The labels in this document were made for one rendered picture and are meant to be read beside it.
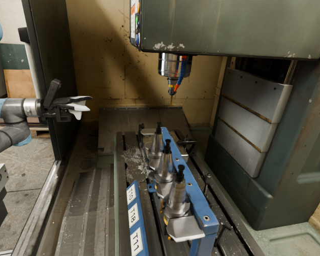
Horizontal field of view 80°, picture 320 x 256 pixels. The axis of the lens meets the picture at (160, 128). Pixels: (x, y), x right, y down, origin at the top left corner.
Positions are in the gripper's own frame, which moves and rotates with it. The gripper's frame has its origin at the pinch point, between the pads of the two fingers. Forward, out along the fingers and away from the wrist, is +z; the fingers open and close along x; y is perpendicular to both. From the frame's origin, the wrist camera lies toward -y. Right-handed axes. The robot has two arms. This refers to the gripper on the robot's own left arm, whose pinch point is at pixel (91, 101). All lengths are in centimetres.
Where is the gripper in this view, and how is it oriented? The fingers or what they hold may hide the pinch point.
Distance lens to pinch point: 86.1
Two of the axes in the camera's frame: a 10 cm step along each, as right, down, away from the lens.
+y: -0.7, 9.0, 4.3
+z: 9.7, -0.4, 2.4
